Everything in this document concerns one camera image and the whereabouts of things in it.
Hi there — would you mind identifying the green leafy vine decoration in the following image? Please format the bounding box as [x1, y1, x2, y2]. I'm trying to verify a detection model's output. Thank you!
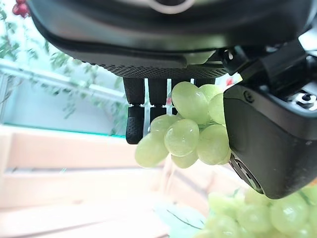
[0, 4, 129, 136]

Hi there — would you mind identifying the red berry cluster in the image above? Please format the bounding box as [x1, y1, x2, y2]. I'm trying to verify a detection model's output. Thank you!
[12, 0, 31, 18]

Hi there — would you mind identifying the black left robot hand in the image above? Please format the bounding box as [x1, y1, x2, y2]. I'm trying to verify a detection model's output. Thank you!
[25, 0, 317, 200]

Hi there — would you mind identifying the pale green leaf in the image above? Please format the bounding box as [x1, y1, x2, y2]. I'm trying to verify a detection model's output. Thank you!
[152, 200, 208, 230]

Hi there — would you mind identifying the green grape bunch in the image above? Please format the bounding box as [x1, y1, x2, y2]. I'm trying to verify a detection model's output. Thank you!
[134, 81, 232, 169]
[193, 184, 317, 238]

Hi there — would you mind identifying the light wooden crate basket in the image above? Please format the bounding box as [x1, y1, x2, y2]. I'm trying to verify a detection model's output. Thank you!
[0, 123, 248, 238]

